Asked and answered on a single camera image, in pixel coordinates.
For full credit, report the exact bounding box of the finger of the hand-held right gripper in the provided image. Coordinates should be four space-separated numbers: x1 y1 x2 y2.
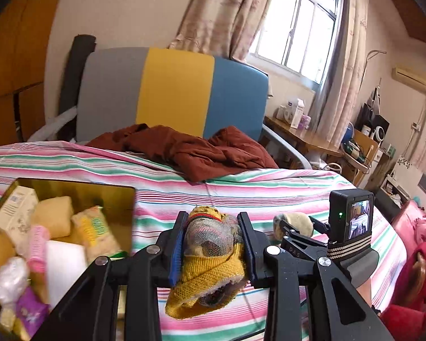
279 217 329 267
310 217 332 235

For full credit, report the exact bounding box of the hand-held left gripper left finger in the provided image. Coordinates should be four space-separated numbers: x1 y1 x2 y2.
32 211 189 341

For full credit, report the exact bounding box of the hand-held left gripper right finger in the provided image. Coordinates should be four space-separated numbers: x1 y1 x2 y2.
237 212 394 341

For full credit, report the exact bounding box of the beige sock ball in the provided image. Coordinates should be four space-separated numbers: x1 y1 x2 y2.
273 212 315 240

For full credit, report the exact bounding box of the yellow knitted sock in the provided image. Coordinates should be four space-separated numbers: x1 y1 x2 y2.
165 204 249 319

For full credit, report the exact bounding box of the green yellow snack packet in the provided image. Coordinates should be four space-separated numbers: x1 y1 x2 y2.
71 206 123 261

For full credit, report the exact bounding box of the square metal tin box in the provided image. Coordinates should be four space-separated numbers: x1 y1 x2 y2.
0 178 137 341

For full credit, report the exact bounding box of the white foam block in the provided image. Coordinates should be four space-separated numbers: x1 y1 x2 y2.
45 240 89 308

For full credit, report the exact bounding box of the yellow sponge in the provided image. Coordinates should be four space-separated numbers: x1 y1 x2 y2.
34 195 74 238

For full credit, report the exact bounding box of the pink hair roller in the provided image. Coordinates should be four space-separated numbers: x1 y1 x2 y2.
26 224 51 273

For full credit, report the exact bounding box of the purple packet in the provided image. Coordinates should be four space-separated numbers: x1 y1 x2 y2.
15 286 50 340

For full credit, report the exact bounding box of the cream cardboard box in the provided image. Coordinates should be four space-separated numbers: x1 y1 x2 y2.
0 185 39 253

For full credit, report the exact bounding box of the white plastic bag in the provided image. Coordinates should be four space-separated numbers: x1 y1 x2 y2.
0 256 31 304

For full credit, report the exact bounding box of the small yellow packet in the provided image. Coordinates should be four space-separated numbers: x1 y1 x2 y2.
0 305 22 338

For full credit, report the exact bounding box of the pink green striped cloth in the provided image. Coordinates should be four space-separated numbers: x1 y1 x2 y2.
0 141 407 341

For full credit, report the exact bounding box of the wooden shelf unit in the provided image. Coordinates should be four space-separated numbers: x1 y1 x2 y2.
341 128 391 189

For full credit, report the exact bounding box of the red pink blanket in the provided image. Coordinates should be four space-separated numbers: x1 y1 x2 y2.
380 199 426 341

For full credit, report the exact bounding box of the wooden desk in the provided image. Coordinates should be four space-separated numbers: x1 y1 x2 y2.
264 115 345 171

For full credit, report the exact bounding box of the dark red jacket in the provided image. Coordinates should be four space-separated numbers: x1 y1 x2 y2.
85 124 279 182

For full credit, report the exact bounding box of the black speaker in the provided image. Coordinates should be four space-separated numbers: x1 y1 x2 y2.
355 103 389 139

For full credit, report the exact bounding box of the white carton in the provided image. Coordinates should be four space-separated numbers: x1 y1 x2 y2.
284 97 305 128

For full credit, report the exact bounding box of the grey yellow blue chair back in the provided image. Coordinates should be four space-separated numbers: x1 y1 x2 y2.
74 47 270 146

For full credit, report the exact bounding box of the window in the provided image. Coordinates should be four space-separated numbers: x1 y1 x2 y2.
248 0 341 86

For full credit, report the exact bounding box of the black rolled mat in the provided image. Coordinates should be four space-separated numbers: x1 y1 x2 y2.
59 34 96 121

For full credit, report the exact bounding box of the wooden wardrobe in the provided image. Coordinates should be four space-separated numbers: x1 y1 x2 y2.
0 0 72 150

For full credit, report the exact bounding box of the metal bed rail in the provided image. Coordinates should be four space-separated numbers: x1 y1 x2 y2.
261 124 313 169

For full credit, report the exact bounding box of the wall air conditioner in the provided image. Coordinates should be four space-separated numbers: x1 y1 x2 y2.
391 65 426 95

